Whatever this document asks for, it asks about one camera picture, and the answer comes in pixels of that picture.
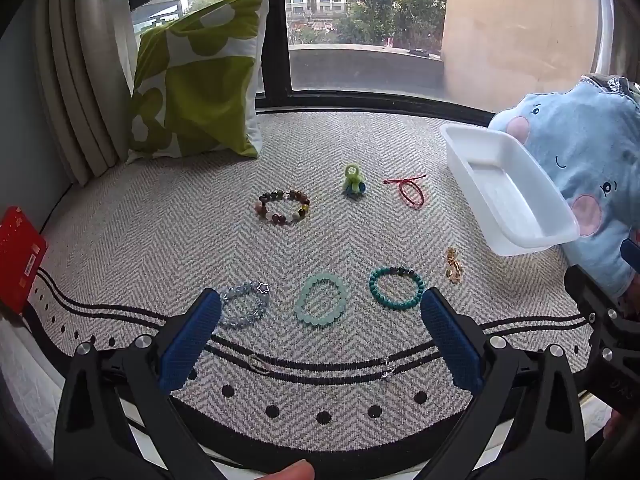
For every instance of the person's right hand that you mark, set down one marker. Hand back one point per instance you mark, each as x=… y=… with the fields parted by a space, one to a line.
x=614 y=424

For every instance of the grey herringbone mat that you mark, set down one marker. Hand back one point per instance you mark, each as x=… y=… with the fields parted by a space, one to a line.
x=320 y=240

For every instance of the small silver earring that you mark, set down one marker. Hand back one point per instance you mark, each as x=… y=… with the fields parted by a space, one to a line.
x=388 y=368

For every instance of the beige curtain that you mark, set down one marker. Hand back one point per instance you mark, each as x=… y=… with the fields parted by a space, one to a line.
x=85 y=75

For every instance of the black window frame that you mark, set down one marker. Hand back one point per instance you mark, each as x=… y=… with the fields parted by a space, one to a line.
x=280 y=60

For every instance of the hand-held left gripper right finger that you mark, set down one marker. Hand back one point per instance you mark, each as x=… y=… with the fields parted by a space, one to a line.
x=450 y=345

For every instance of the red cardboard box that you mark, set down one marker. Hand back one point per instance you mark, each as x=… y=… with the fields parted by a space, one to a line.
x=19 y=260

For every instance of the person's left hand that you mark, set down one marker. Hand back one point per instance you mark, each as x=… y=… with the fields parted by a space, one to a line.
x=290 y=471

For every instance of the blue plush animal pillow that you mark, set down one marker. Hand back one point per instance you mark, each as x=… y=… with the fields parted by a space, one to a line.
x=595 y=175

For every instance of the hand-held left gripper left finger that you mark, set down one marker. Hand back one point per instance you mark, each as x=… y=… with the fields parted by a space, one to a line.
x=192 y=340

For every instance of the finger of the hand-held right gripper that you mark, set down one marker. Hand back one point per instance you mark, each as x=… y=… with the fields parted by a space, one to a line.
x=632 y=255

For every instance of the green and white pillow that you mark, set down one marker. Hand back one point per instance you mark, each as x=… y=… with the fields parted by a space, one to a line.
x=197 y=75

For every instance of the white plastic tray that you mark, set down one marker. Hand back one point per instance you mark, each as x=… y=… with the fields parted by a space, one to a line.
x=505 y=195

